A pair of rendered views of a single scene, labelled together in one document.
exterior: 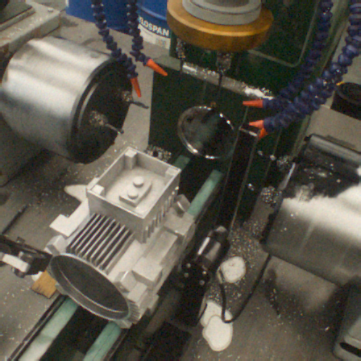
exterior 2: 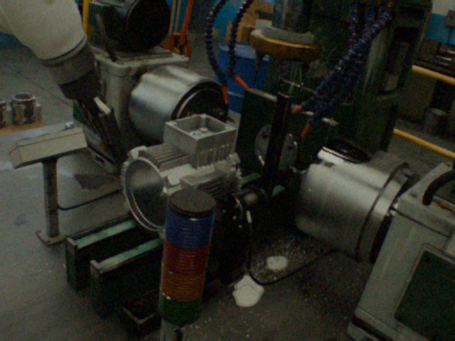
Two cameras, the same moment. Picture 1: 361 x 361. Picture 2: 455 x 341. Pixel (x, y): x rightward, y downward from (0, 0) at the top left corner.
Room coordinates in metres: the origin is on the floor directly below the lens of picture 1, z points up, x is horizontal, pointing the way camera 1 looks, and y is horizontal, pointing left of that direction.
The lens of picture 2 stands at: (-0.36, -0.27, 1.50)
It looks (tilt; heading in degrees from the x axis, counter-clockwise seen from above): 26 degrees down; 17
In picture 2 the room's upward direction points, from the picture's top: 10 degrees clockwise
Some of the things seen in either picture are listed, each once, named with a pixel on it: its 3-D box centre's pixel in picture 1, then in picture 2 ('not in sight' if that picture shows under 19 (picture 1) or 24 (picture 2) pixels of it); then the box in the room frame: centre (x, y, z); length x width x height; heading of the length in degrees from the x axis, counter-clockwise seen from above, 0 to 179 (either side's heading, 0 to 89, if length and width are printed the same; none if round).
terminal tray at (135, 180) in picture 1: (134, 195); (198, 140); (0.48, 0.07, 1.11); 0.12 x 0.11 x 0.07; 159
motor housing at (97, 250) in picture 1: (121, 246); (180, 183); (0.44, 0.08, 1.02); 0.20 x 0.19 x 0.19; 159
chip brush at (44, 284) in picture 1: (66, 258); not in sight; (0.53, 0.23, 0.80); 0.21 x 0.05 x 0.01; 162
